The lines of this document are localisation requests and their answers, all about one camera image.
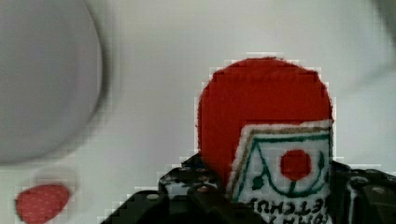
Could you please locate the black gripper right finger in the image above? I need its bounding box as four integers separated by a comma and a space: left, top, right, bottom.
328, 161, 396, 224

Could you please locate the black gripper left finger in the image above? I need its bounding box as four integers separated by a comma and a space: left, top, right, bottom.
100, 154, 267, 224

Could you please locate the red ketchup bottle toy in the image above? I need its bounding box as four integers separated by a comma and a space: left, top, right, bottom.
197, 57, 333, 224

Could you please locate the red strawberry toy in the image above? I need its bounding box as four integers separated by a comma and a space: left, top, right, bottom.
15, 184, 71, 224

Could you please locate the lavender round plate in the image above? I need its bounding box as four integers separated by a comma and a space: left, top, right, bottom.
0, 0, 103, 164

